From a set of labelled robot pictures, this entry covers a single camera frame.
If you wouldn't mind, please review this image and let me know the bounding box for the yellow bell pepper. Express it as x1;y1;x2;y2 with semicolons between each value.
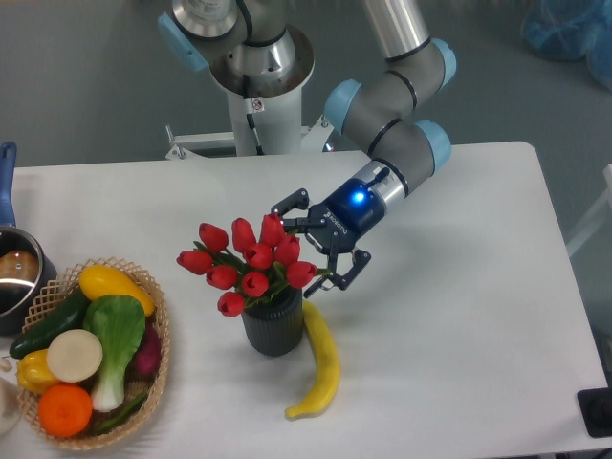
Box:
17;349;60;395

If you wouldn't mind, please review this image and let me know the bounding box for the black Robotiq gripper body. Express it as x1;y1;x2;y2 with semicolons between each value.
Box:
304;178;385;254

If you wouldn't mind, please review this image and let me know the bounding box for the green bok choy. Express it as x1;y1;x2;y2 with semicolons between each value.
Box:
83;295;145;412

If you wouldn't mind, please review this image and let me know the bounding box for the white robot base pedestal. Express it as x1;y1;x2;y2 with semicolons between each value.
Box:
159;15;333;159

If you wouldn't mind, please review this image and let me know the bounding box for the small garlic clove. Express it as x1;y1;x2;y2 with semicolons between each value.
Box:
0;357;12;373

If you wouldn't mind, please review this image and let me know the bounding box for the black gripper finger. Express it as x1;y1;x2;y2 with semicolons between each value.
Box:
271;188;310;235
303;249;372;298

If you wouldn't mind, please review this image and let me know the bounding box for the dark green cucumber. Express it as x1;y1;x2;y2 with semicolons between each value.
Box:
9;288;91;360

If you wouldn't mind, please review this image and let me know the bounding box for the white frame at right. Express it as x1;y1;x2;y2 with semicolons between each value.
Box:
565;164;611;257

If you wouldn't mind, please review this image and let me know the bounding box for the woven wicker basket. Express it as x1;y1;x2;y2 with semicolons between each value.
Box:
18;257;170;451

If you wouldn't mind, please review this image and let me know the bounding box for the black device at table edge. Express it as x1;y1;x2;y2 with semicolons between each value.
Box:
577;387;611;438

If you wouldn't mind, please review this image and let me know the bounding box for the purple red sweet potato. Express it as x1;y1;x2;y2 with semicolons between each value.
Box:
131;322;162;377

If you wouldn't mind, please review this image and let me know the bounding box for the dark grey ribbed vase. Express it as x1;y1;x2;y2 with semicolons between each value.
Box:
241;288;304;357

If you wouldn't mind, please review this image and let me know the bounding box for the blue handled saucepan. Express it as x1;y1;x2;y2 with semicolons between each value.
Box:
1;142;57;337

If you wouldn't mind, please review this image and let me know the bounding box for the green bean pod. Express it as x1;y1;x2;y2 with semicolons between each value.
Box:
90;392;148;436

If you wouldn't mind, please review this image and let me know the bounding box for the white round radish slice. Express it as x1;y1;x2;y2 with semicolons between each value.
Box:
47;329;103;383

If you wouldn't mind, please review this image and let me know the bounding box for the red tulip bouquet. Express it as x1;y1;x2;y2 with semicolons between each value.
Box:
177;213;331;317

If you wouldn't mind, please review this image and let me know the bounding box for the yellow banana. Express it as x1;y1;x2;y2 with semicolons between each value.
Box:
284;301;341;421

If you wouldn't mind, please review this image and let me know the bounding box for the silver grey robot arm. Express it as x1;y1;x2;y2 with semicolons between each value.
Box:
158;1;456;290

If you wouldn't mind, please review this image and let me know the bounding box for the yellow squash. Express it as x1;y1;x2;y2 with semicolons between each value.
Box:
78;265;156;317

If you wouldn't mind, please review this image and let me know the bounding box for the orange fruit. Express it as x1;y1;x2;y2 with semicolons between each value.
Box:
37;383;93;438

